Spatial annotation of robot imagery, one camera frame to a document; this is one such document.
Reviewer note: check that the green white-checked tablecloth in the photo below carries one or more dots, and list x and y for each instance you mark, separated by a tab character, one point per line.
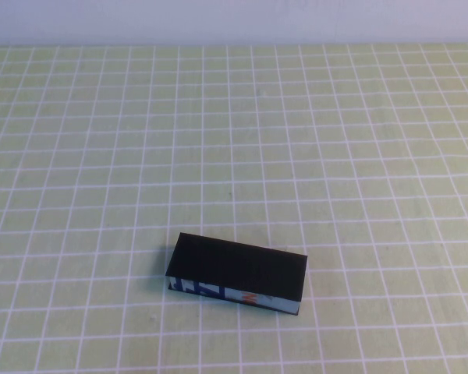
101	136

